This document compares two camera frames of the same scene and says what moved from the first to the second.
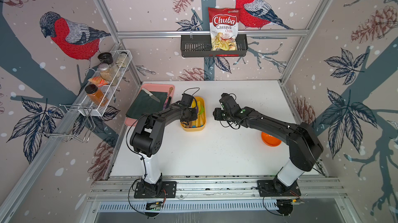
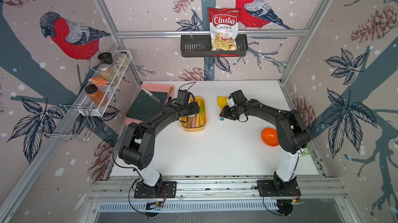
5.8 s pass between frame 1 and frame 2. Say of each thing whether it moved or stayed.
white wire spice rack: stayed
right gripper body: moved
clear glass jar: stayed
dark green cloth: stayed
